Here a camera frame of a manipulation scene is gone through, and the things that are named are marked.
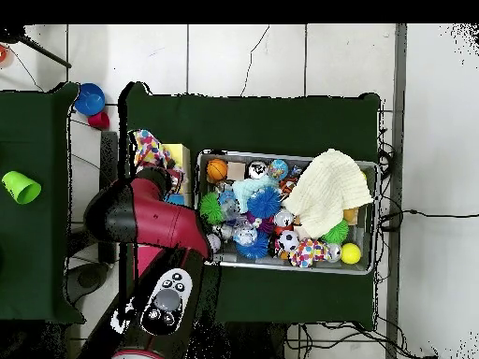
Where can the colourful dotted napkin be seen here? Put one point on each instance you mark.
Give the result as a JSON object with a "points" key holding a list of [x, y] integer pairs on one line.
{"points": [[149, 149], [308, 254]]}

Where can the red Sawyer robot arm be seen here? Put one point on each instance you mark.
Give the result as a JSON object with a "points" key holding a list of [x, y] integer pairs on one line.
{"points": [[164, 220]]}

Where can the wooden box with three holes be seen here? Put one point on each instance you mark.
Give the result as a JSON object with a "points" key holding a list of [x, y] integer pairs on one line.
{"points": [[180, 153]]}

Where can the silver mesh bin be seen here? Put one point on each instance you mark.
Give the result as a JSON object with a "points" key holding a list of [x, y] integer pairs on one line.
{"points": [[269, 267]]}

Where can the light blue cloth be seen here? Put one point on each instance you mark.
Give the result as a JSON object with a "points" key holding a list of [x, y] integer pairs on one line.
{"points": [[243, 189]]}

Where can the blue spiky ball with eyes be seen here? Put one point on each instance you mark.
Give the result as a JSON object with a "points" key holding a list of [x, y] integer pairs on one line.
{"points": [[264, 202]]}

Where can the green spiky ball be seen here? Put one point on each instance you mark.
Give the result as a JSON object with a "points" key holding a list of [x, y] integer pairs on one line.
{"points": [[211, 208]]}

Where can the orange basketball toy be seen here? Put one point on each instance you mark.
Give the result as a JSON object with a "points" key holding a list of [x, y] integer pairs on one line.
{"points": [[217, 170]]}

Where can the small globe ball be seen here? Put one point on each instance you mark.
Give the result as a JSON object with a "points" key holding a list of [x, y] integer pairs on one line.
{"points": [[278, 170]]}

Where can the white baseball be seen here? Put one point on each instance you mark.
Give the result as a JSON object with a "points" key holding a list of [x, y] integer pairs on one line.
{"points": [[216, 243]]}

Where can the black and white soccer ball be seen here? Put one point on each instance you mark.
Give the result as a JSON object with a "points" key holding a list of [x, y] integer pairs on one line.
{"points": [[288, 241]]}

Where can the dark green tablecloth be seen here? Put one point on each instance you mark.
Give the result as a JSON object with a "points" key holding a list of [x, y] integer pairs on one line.
{"points": [[262, 119]]}

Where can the cream waffle cloth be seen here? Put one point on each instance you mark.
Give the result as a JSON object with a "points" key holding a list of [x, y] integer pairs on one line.
{"points": [[329, 190]]}

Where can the yellow tennis ball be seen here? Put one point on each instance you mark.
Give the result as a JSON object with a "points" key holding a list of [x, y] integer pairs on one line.
{"points": [[351, 253]]}

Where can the black upright board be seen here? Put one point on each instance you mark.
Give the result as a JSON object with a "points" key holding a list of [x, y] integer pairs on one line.
{"points": [[109, 160]]}

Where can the red cup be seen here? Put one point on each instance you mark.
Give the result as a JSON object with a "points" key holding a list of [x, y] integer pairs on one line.
{"points": [[99, 120]]}

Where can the black floor stand base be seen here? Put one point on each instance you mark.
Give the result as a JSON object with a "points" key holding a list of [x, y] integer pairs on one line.
{"points": [[88, 278]]}

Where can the blue bowl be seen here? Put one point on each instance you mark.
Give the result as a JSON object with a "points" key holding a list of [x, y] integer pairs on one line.
{"points": [[89, 99]]}

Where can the green cloth side table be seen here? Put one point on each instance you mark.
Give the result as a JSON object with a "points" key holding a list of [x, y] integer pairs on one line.
{"points": [[33, 243]]}

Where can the green cup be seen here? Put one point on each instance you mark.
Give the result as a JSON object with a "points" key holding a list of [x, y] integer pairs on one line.
{"points": [[22, 187]]}

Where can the black tripod pole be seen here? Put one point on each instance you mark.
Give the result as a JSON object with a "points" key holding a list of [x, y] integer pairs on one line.
{"points": [[45, 55]]}

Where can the small red object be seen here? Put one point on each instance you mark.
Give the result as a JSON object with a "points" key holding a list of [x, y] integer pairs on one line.
{"points": [[2, 54]]}

